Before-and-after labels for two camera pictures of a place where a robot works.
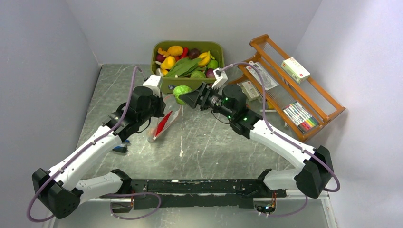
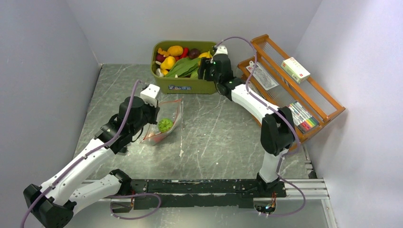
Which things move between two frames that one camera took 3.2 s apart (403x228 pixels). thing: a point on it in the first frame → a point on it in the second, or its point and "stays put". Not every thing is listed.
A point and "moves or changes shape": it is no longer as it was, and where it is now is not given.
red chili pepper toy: (162, 125) → (158, 138)
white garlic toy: (158, 72) stays put
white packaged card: (269, 83) stays put
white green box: (295, 69) stays put
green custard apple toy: (180, 90) → (165, 125)
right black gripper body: (211, 99) → (206, 64)
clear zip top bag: (173, 108) moves or changes shape
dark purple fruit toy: (194, 53) stays put
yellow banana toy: (205, 59) stays put
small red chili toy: (185, 53) stays put
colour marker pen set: (303, 120) stays put
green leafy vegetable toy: (185, 67) stays put
